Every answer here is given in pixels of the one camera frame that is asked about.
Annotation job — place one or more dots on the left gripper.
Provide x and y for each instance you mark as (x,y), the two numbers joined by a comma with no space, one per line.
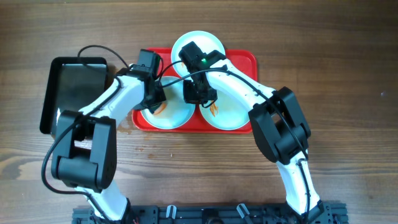
(156,97)

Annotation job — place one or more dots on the white plate top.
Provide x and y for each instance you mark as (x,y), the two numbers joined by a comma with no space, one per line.
(207,43)

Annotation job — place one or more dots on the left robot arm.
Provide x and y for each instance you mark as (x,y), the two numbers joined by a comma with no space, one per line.
(83,158)

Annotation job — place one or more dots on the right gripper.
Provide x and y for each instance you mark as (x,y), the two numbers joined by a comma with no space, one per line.
(189,98)

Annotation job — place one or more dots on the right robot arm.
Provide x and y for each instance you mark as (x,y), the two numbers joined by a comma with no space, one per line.
(279,127)

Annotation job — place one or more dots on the green orange sponge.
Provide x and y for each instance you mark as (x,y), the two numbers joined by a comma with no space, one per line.
(159,108)

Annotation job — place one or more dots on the white plate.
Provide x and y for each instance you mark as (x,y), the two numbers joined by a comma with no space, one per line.
(225,113)
(176,111)
(207,43)

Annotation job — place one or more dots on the red plastic tray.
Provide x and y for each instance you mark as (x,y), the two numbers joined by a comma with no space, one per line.
(246,62)

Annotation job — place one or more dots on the black rectangular tray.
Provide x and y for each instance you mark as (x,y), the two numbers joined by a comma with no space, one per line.
(73,83)

